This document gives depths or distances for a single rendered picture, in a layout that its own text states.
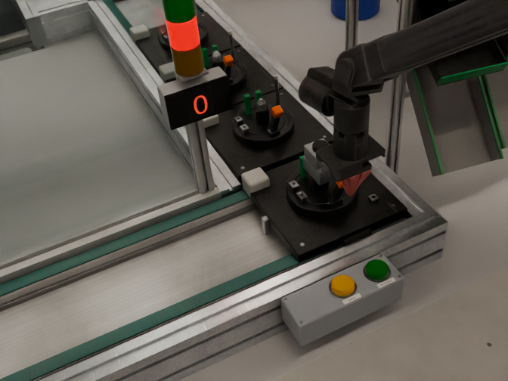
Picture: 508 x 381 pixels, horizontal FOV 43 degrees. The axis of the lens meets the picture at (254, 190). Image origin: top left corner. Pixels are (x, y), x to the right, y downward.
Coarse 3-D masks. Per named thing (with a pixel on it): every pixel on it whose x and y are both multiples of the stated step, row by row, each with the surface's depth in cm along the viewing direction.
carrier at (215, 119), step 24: (264, 96) 155; (288, 96) 154; (216, 120) 147; (240, 120) 142; (264, 120) 142; (288, 120) 143; (312, 120) 146; (216, 144) 142; (240, 144) 141; (264, 144) 139; (288, 144) 140; (240, 168) 135; (264, 168) 135
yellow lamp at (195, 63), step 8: (200, 48) 108; (176, 56) 107; (184, 56) 106; (192, 56) 107; (200, 56) 108; (176, 64) 108; (184, 64) 107; (192, 64) 108; (200, 64) 109; (176, 72) 110; (184, 72) 108; (192, 72) 108; (200, 72) 109
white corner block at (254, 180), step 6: (258, 168) 132; (246, 174) 131; (252, 174) 130; (258, 174) 130; (264, 174) 130; (246, 180) 129; (252, 180) 129; (258, 180) 129; (264, 180) 129; (246, 186) 130; (252, 186) 128; (258, 186) 129; (264, 186) 130; (246, 192) 132; (252, 192) 129
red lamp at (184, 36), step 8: (168, 24) 103; (176, 24) 102; (184, 24) 103; (192, 24) 103; (168, 32) 105; (176, 32) 103; (184, 32) 103; (192, 32) 104; (176, 40) 104; (184, 40) 104; (192, 40) 105; (176, 48) 106; (184, 48) 105; (192, 48) 106
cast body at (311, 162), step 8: (312, 144) 119; (320, 144) 119; (328, 144) 119; (304, 152) 122; (312, 152) 119; (304, 160) 123; (312, 160) 120; (304, 168) 125; (312, 168) 121; (320, 168) 120; (328, 168) 120; (312, 176) 122; (320, 176) 119; (328, 176) 120; (320, 184) 121
